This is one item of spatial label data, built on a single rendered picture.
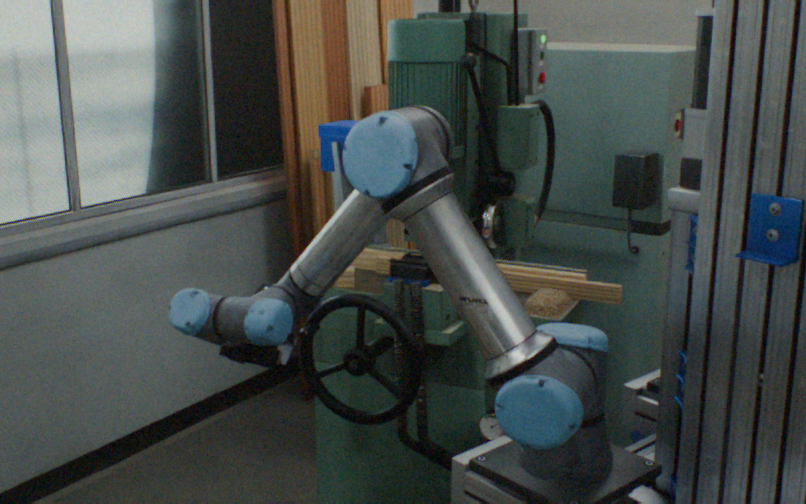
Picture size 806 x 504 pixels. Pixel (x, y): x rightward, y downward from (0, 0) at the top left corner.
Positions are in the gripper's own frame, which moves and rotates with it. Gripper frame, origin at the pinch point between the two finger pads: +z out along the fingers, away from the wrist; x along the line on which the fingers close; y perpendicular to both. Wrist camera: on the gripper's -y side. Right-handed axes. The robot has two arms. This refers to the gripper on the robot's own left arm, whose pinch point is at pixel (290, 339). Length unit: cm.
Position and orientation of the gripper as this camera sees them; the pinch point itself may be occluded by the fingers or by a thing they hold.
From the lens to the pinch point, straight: 188.3
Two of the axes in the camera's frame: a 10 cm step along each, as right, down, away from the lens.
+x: 9.1, 1.1, -4.1
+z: 3.7, 2.8, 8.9
